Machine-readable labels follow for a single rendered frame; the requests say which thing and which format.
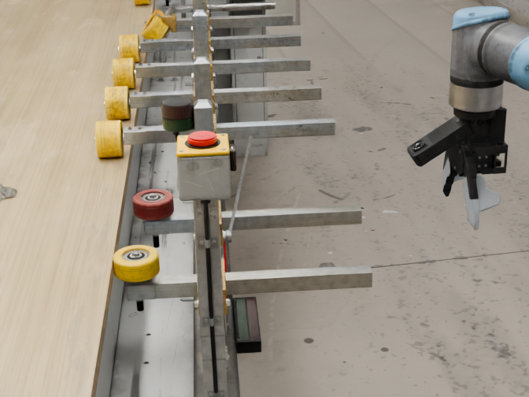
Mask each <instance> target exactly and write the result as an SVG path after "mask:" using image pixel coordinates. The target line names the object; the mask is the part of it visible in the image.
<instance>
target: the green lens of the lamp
mask: <svg viewBox="0 0 529 397"><path fill-rule="evenodd" d="M162 124H163V129H164V130H166V131H169V132H185V131H188V130H191V129H192V128H194V115H193V116H192V117H191V118H188V119H186V120H181V121H171V120H167V119H165V118H163V116H162Z"/></svg>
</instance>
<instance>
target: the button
mask: <svg viewBox="0 0 529 397"><path fill-rule="evenodd" d="M216 141H217V135H216V134H215V133H214V132H210V131H198V132H193V133H191V134H190V135H189V136H188V137H187V142H188V143H189V144H190V145H192V146H195V147H208V146H211V145H213V144H214V143H215V142H216Z"/></svg>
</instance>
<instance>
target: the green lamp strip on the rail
mask: <svg viewBox="0 0 529 397"><path fill-rule="evenodd" d="M236 306H237V316H238V326H239V338H240V340H239V341H246V340H249V333H248V325H247V317H246V302H245V298H237V299H236Z"/></svg>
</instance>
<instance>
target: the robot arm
mask: <svg viewBox="0 0 529 397"><path fill-rule="evenodd" d="M509 18H510V15H509V11H508V10H507V9H505V8H502V7H495V6H479V7H470V8H465V9H460V10H458V11H457V12H456V13H455V14H454V16H453V27H452V28H451V31H452V46H451V61H450V79H449V104H450V105H451V106H452V107H453V114H454V115H455V117H453V118H451V119H450V120H448V121H447V122H446V123H444V124H442V125H440V126H439V127H437V128H436V129H435V130H433V131H432V132H430V133H428V134H427V135H425V136H424V137H423V138H421V139H419V140H418V141H416V142H415V143H413V144H412V145H410V146H409V147H408V148H407V151H408V153H409V155H410V157H411V158H412V160H414V162H415V163H416V165H418V166H419V167H422V166H423V165H425V164H427V163H428V162H429V161H431V160H432V159H434V158H436V157H438V156H439V155H440V154H442V153H443V152H445V151H446V153H445V158H444V164H443V173H442V191H443V193H444V195H445V196H446V197H447V196H449V193H450V192H451V187H452V184H453V182H455V181H458V180H463V179H464V181H463V184H462V187H463V192H464V197H465V202H466V210H467V215H468V222H469V223H470V224H471V226H472V227H473V228H474V229H475V230H478V229H479V212H481V211H484V210H487V209H489V208H491V207H494V206H497V205H498V204H499V203H500V201H501V197H500V195H499V194H498V193H497V192H495V191H492V190H489V189H488V188H487V187H486V181H485V179H484V177H483V176H480V175H477V174H478V173H482V174H492V173H493V174H499V173H506V165H507V155H508V144H506V143H505V122H506V112H507V109H506V108H502V107H501V105H502V99H503V89H504V81H506V82H509V83H512V84H515V85H517V86H518V87H520V88H522V89H524V90H525V91H529V28H528V27H524V26H522V25H519V24H514V23H512V22H509ZM503 153H505V161H504V167H497V166H501V161H500V160H499V159H498V158H497V156H500V154H503Z"/></svg>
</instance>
